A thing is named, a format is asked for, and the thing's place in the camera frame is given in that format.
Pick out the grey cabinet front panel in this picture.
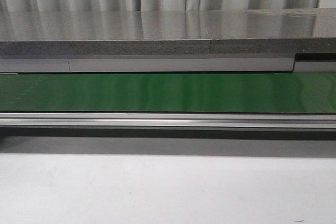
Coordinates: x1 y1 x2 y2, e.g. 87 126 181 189
1 53 335 73

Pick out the green conveyor belt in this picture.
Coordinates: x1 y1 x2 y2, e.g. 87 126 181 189
1 73 335 114

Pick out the grey stone countertop slab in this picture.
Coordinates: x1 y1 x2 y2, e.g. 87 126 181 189
1 8 335 56

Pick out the aluminium conveyor frame rail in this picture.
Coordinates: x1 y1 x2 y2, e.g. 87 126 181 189
1 112 335 130

